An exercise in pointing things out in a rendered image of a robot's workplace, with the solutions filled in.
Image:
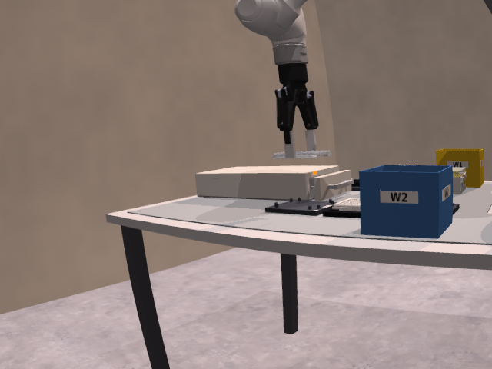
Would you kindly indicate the yellow open-top bin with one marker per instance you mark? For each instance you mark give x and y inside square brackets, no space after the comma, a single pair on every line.
[471,159]

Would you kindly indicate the black flat plate with pegs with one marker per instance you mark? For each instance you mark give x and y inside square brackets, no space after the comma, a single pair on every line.
[301,207]

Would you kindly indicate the blue waste bin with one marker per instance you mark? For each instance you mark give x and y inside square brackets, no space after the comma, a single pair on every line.
[417,204]

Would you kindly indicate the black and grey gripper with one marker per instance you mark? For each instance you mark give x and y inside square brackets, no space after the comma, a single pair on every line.
[294,76]

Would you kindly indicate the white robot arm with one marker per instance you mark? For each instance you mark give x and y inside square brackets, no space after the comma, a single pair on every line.
[278,18]

